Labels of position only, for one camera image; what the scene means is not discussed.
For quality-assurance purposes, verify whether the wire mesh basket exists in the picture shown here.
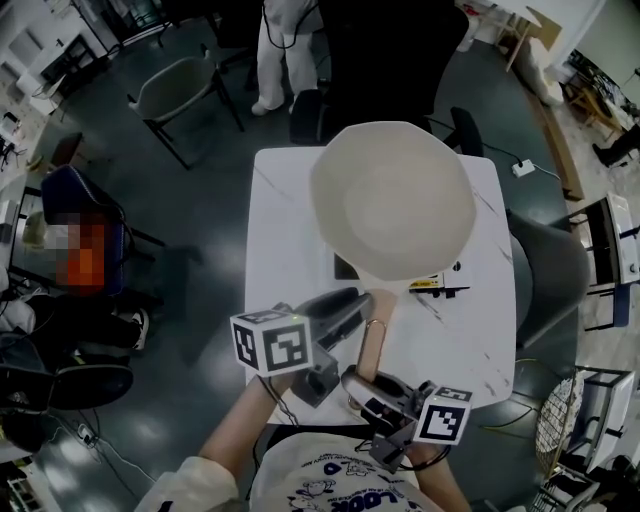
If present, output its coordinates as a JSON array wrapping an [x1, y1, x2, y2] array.
[[534, 372, 584, 477]]

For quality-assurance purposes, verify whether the person's right forearm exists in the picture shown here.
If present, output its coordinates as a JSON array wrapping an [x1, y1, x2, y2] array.
[[405, 441, 472, 512]]

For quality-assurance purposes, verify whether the person's white printed shirt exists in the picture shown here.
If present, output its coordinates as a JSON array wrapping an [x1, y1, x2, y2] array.
[[133, 431, 426, 512]]

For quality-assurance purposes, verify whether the white metal rack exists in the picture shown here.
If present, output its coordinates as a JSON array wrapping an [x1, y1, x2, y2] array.
[[569, 191, 640, 332]]

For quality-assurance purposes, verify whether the blue gaming chair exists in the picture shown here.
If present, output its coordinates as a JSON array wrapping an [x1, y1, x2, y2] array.
[[39, 163, 127, 297]]

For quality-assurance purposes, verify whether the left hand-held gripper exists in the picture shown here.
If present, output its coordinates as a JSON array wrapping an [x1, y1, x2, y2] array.
[[230, 287, 374, 409]]

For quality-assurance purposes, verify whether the white shell chair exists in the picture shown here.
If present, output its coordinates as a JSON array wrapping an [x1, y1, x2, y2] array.
[[126, 45, 247, 171]]

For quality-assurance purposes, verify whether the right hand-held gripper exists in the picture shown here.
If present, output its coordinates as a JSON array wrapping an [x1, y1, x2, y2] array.
[[340, 366, 474, 473]]

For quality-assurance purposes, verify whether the person's left forearm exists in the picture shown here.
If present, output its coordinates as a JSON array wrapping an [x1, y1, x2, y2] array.
[[198, 373, 301, 474]]

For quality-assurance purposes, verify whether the grey upholstered chair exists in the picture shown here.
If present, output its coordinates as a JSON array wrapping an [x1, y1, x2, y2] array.
[[506, 208, 592, 352]]

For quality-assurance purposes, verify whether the cream frying pan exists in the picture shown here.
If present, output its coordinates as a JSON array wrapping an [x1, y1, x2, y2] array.
[[308, 122, 478, 389]]

